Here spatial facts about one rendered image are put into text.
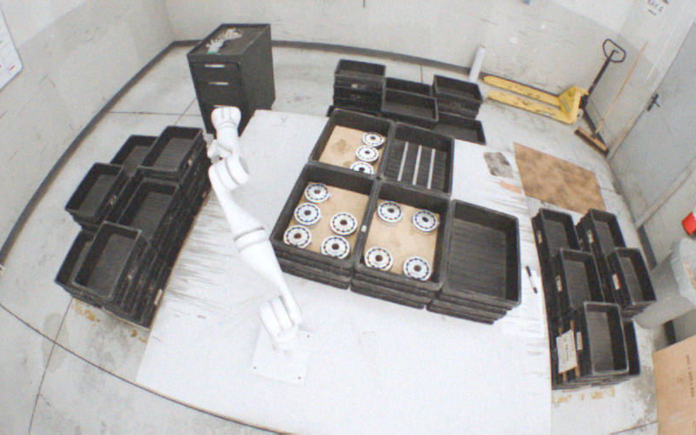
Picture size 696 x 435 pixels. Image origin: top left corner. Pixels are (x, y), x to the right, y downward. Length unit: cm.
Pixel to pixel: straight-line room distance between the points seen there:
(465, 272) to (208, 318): 99
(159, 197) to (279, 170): 89
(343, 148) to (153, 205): 124
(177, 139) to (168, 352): 150
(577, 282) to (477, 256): 105
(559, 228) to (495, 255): 127
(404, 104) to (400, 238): 147
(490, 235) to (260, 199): 102
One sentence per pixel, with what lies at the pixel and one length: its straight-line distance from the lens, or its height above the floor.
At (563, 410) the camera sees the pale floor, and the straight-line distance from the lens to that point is 240.
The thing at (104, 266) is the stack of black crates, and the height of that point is 49.
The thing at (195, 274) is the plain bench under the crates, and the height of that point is 70.
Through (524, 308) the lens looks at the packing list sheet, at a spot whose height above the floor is 70.
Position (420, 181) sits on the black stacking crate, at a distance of 146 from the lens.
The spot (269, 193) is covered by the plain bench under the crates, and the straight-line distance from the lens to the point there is 153.
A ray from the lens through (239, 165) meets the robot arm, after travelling 92.
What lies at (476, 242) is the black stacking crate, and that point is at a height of 83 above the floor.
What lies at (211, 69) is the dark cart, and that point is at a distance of 251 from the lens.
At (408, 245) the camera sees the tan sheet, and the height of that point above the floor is 83.
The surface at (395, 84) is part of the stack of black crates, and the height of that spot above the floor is 43.
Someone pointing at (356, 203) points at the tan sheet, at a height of 83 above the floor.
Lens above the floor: 186
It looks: 54 degrees down
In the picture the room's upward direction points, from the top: 7 degrees clockwise
